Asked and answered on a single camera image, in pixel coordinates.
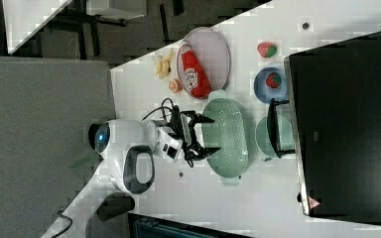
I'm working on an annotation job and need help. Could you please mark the blue plastic bowl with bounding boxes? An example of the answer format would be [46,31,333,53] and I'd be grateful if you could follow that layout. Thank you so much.
[253,66,287,104]

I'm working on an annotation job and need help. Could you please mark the mint green plastic strainer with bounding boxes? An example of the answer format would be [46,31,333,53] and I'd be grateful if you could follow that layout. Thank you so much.
[201,90,249,186]

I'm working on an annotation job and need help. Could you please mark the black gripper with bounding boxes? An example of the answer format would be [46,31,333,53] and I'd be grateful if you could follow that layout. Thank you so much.
[169,105,219,161]

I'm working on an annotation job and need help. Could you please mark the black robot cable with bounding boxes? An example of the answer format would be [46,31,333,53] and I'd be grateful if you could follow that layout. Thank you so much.
[141,97,177,122]

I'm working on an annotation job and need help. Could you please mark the red strawberry toy on table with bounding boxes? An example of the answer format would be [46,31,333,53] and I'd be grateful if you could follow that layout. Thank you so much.
[257,42,277,59]

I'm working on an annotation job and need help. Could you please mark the grey round plate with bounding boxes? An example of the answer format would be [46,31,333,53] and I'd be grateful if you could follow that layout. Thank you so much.
[181,27,231,91]

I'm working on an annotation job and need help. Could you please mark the orange slice toy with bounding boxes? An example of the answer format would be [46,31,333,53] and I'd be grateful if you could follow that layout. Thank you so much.
[168,78,183,93]

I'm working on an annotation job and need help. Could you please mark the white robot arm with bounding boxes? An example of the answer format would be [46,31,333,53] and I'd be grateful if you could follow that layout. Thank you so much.
[41,105,219,238]

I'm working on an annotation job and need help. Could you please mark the yellow banana toy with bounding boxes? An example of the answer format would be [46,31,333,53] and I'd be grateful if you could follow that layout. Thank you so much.
[152,50,174,79]

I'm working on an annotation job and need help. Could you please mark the blue metal frame rail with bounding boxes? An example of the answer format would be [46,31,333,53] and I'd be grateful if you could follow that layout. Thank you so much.
[128,213,250,238]

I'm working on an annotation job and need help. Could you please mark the silver black toaster oven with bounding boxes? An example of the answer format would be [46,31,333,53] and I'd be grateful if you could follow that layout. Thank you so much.
[285,31,381,225]

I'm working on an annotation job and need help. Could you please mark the red ketchup bottle toy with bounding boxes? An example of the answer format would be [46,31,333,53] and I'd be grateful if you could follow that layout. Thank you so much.
[180,42,211,98]

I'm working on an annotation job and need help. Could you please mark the small mint green bowl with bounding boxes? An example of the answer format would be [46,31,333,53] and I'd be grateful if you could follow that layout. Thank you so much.
[255,116,294,158]

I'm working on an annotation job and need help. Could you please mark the red strawberry toy in bowl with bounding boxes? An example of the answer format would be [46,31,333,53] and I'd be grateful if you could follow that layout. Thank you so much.
[266,72,282,89]

